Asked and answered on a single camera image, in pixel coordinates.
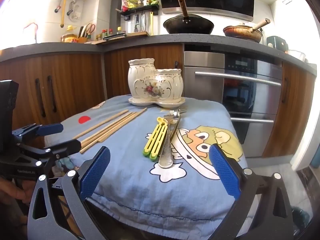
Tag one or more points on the yellow spatula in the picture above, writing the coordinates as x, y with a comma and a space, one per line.
151, 22

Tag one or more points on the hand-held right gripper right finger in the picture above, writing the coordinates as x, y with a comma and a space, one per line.
225, 170

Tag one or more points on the yellow plastic spoon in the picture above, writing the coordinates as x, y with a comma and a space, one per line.
165, 125
159, 121

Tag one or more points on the wooden lower cabinet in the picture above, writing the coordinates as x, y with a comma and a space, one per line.
275, 130
67, 75
117, 67

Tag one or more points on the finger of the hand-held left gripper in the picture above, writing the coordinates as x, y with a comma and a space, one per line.
67, 147
50, 129

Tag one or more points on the gold fork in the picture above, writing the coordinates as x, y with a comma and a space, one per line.
178, 126

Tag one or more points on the black lid spice jar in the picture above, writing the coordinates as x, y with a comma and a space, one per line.
140, 0

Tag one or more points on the blue cartoon printed cloth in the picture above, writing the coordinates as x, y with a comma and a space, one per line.
130, 180

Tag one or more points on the cream ceramic saucer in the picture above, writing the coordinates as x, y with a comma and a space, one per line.
150, 103

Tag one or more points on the silver hanging utensil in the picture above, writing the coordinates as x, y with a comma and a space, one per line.
143, 22

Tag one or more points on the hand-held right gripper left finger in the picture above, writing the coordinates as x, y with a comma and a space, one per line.
96, 172

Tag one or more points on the yellow oil bottle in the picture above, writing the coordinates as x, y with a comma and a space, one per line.
68, 38

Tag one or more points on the cream floral ceramic utensil holder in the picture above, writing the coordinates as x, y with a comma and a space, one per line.
140, 75

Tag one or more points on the wooden knife block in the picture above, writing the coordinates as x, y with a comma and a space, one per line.
82, 40

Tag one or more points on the black wall shelf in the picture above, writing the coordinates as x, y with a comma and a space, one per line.
140, 10

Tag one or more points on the kitchen faucet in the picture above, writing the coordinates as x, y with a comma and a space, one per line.
35, 33

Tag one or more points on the yellow green snack bag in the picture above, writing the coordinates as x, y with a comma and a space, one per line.
132, 3

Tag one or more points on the red white snack bag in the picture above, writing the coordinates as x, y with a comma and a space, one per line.
123, 4

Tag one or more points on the person's left hand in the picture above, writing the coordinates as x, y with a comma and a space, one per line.
13, 192

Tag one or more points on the grey kitchen countertop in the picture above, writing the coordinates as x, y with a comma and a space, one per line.
150, 41

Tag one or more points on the stainless steel built-in oven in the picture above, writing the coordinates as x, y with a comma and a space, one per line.
205, 62

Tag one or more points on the dark green appliance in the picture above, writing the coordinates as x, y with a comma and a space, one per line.
276, 43

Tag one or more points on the red cap sauce bottle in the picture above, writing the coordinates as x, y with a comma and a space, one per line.
104, 35
110, 32

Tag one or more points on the black rectangular case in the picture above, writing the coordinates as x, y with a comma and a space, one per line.
113, 37

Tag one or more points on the brown frying pan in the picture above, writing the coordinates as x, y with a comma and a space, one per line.
240, 33

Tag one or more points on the yellow cap bottle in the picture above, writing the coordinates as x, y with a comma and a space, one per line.
119, 30

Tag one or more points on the glass bowl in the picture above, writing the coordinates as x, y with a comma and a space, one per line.
297, 56

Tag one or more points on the wooden cutting board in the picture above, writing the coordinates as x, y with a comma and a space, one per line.
135, 34

